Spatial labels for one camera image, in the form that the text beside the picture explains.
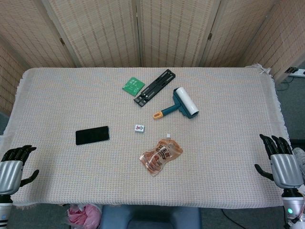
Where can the brown sauce pouch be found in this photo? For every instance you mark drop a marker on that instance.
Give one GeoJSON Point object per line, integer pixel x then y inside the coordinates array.
{"type": "Point", "coordinates": [160, 156]}

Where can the beige woven tablecloth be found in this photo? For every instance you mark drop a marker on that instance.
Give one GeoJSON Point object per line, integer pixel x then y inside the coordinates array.
{"type": "Point", "coordinates": [190, 167]}

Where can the teal smartphone with black screen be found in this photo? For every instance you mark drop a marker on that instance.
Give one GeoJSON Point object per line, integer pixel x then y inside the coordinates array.
{"type": "Point", "coordinates": [92, 135]}

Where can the brass screen hinge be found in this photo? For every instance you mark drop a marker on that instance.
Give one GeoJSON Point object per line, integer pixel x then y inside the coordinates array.
{"type": "Point", "coordinates": [62, 40]}
{"type": "Point", "coordinates": [210, 36]}

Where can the white mahjong tile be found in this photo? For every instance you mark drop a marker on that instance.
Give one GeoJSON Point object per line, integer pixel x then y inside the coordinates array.
{"type": "Point", "coordinates": [139, 128]}

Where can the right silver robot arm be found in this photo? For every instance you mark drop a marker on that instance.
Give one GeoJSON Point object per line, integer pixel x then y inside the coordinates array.
{"type": "Point", "coordinates": [291, 205]}

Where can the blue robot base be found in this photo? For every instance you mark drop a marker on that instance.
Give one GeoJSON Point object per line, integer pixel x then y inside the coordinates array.
{"type": "Point", "coordinates": [152, 217]}

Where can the pink plastic bag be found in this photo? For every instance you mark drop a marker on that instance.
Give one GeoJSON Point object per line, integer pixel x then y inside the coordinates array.
{"type": "Point", "coordinates": [83, 215]}

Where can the white power strip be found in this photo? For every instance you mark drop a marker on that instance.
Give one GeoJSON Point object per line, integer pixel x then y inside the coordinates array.
{"type": "Point", "coordinates": [295, 71]}

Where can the green square packet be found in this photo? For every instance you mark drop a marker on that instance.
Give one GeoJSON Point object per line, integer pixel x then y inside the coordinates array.
{"type": "Point", "coordinates": [133, 86]}

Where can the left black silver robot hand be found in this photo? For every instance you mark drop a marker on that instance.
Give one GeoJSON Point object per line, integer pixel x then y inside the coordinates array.
{"type": "Point", "coordinates": [9, 171]}

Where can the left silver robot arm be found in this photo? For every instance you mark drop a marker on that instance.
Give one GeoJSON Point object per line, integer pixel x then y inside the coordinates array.
{"type": "Point", "coordinates": [4, 212]}

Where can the teal white lint roller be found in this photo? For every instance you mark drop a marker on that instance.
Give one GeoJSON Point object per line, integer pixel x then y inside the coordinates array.
{"type": "Point", "coordinates": [187, 102]}

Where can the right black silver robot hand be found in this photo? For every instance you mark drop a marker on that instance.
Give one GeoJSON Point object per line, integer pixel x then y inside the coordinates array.
{"type": "Point", "coordinates": [286, 169]}

